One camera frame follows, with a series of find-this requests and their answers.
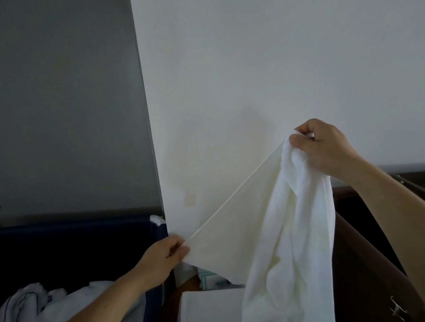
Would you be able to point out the person's left hand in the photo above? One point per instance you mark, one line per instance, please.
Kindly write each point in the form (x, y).
(159, 263)

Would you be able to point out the person's right hand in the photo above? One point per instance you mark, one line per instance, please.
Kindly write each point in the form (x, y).
(328, 147)

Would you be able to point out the navy laundry hamper white frame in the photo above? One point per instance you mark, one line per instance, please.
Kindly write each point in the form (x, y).
(72, 255)

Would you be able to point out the brown housekeeping cart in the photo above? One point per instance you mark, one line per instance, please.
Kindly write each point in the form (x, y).
(359, 264)

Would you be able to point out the white towel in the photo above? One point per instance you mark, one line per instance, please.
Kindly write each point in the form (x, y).
(284, 235)
(206, 319)

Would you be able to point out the person's right forearm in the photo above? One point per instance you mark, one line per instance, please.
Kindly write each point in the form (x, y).
(421, 236)

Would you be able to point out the grey door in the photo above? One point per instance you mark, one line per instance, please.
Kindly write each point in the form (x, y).
(45, 103)

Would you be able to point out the teal white boxes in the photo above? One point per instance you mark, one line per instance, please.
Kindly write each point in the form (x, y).
(210, 278)

